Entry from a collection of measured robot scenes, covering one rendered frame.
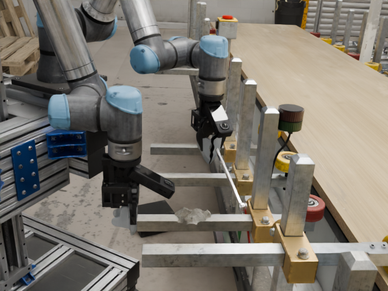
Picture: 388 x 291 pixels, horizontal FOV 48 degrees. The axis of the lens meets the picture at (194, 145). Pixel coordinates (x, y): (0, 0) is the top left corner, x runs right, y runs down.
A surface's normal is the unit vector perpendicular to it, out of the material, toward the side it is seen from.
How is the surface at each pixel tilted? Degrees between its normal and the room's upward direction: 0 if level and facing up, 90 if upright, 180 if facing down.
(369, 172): 0
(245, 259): 90
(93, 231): 0
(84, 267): 0
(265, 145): 90
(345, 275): 90
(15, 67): 90
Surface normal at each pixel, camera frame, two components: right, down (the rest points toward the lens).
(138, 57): -0.67, 0.28
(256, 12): 0.03, 0.41
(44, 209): 0.04, -0.91
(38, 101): -0.47, 0.34
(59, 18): 0.35, 0.29
